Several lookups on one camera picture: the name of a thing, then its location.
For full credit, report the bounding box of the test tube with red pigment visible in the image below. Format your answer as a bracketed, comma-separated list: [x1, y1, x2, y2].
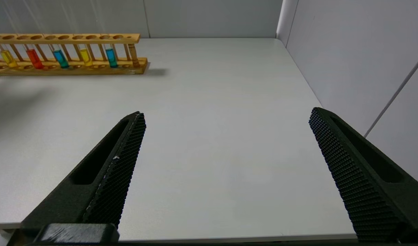
[11, 3, 44, 70]

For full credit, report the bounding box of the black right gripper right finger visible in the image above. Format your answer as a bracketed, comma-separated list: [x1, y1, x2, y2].
[309, 107, 418, 241]

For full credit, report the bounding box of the wooden test tube rack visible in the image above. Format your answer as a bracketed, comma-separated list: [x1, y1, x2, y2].
[0, 33, 148, 76]

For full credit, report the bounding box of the test tube with teal pigment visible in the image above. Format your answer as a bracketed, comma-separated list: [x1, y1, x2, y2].
[94, 3, 119, 68]
[35, 3, 70, 69]

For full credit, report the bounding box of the test tube with yellow pigment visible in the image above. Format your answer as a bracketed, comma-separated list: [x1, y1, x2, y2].
[0, 7, 18, 68]
[64, 3, 93, 67]

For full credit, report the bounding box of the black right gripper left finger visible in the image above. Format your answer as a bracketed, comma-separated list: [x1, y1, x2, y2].
[20, 111, 147, 239]

